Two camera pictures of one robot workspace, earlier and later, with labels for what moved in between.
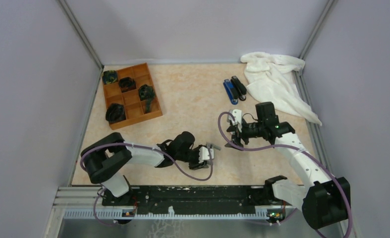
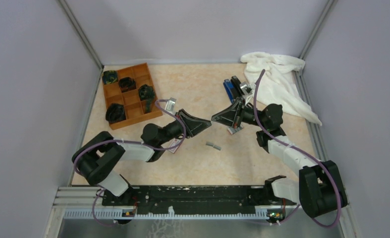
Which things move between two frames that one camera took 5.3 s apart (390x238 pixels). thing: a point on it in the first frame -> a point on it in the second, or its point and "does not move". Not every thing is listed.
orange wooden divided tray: [134, 89] does not move
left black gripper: [196, 165] -> [190, 125]
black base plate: [191, 199] does not move
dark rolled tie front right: [115, 113] does not move
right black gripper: [236, 138] -> [233, 115]
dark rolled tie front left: [110, 76] does not move
